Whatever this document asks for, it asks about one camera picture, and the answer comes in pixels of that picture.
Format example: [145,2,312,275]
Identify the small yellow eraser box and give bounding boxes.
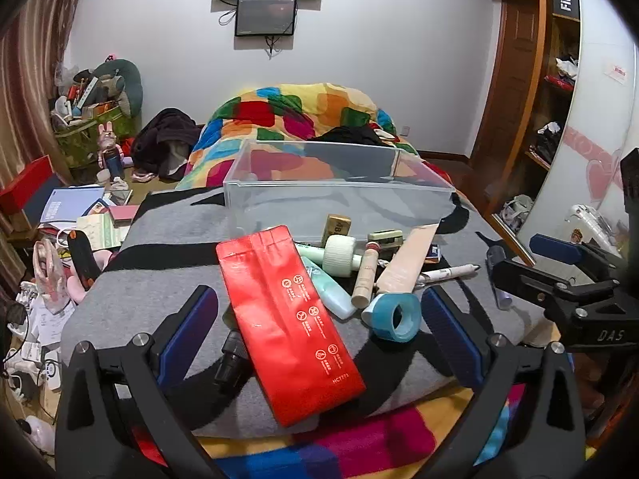
[321,214,353,246]

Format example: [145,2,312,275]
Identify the black orange handled tool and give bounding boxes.
[67,230,103,293]

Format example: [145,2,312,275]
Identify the small dark bottle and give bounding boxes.
[214,330,249,391]

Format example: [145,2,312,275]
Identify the grey green neck pillow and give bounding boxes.
[94,58,145,119]

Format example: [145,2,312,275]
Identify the olive green small case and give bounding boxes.
[368,230,403,251]

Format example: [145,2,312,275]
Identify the teal squeeze tube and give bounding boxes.
[300,256,363,319]

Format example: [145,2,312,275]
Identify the white capped pale green bottle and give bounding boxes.
[294,236,363,277]

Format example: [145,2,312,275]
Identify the large beige cosmetic tube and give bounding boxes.
[375,224,440,297]

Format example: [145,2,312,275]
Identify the pink bag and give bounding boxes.
[32,238,77,316]

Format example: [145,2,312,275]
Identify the small black wall monitor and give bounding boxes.
[234,0,299,39]

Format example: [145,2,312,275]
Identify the pale green paper sheet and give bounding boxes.
[75,214,127,250]

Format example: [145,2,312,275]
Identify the green bag of clutter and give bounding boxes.
[50,65,137,168]

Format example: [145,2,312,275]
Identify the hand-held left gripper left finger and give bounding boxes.
[54,285,220,479]

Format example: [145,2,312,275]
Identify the blue tape roll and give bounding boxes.
[360,291,422,343]

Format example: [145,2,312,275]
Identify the striped brown curtain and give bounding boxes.
[0,0,97,240]

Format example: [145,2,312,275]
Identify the white sliding wardrobe door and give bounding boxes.
[514,0,639,280]

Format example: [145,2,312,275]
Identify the wooden wardrobe shelves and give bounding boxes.
[466,0,586,263]

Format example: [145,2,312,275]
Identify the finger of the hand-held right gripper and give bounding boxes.
[492,258,629,313]
[529,233,626,281]

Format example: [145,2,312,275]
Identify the clear plastic storage box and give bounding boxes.
[223,140,456,249]

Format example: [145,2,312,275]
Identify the grey black blanket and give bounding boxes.
[60,187,552,441]

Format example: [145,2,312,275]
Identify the colourful patchwork quilt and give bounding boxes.
[134,82,530,479]

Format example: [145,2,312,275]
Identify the pink rabbit doll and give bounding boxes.
[97,122,127,180]

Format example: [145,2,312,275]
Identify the black clothes pile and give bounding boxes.
[307,125,396,146]

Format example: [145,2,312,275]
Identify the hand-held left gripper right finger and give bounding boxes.
[421,287,587,479]

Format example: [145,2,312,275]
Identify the white pen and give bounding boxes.
[418,263,481,286]

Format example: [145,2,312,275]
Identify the white plastic bag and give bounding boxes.
[498,194,535,234]

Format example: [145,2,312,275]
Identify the blue book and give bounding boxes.
[42,185,107,224]

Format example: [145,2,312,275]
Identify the slim beige cosmetic tube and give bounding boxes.
[351,241,383,309]

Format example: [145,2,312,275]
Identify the dark maroon clothes pile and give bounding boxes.
[131,108,201,180]

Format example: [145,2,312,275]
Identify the red box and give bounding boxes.
[0,155,56,213]

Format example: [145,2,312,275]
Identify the red foil pouch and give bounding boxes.
[216,226,366,428]

